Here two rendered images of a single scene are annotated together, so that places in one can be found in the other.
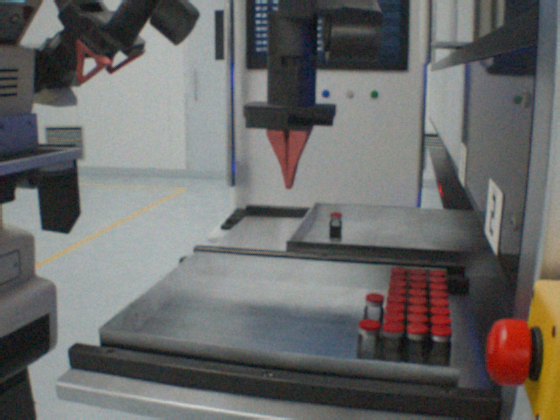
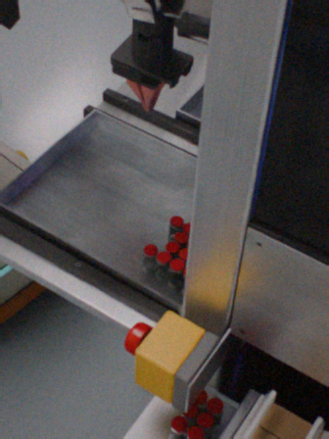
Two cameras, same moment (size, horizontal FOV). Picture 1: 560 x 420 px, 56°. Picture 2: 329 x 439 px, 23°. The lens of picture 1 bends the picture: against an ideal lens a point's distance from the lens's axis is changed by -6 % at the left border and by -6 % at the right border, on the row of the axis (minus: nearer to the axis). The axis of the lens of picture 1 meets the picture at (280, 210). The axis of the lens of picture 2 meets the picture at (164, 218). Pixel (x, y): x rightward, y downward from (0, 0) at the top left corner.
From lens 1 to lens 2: 0.74 m
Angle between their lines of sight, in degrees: 37
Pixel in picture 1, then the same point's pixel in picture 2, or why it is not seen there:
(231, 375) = (57, 259)
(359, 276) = not seen: hidden behind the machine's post
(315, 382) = (100, 280)
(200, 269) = (97, 122)
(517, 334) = (134, 337)
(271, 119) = (128, 73)
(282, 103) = (138, 64)
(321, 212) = not seen: hidden behind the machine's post
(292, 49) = (145, 30)
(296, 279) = (164, 157)
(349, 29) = (192, 26)
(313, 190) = not seen: outside the picture
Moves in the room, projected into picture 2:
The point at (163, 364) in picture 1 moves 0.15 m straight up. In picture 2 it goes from (23, 237) to (12, 165)
